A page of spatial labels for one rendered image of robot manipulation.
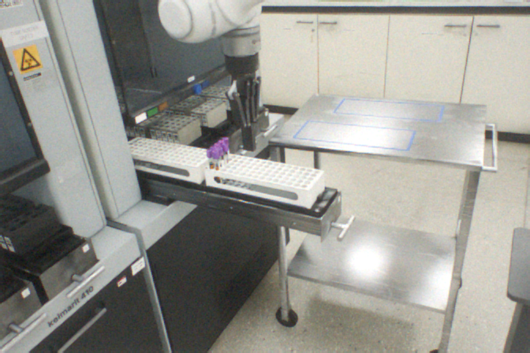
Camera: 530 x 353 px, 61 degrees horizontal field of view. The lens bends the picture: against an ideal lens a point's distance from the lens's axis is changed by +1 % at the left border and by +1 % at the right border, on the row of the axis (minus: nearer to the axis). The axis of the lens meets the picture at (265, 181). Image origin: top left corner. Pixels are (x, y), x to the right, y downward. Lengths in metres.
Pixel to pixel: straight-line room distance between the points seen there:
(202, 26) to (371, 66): 2.67
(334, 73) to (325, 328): 2.14
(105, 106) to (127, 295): 0.48
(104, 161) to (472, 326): 1.47
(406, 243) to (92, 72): 1.28
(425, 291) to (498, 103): 1.92
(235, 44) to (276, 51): 2.68
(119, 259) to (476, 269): 1.58
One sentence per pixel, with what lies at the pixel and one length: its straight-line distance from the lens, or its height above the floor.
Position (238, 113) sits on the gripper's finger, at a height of 1.03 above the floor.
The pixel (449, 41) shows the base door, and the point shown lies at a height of 0.66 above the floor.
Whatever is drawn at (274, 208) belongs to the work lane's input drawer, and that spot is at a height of 0.80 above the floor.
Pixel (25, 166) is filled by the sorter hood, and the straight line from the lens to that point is 1.05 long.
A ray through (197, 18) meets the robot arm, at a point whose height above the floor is 1.27.
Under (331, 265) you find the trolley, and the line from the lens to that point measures 1.71.
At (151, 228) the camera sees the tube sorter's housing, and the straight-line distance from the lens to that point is 1.23.
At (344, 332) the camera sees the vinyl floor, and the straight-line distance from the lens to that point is 1.86.
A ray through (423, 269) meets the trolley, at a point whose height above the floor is 0.28.
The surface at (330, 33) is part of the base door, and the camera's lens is 3.43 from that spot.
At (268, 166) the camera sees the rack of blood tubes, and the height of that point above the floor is 0.86.
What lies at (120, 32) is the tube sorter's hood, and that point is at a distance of 1.19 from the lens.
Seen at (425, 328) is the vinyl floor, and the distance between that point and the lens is 1.92.
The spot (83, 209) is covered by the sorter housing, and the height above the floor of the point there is 0.82.
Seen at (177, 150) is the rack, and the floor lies 0.86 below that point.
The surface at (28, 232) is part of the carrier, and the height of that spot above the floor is 0.86.
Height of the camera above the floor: 1.39
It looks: 30 degrees down
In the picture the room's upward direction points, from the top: 5 degrees counter-clockwise
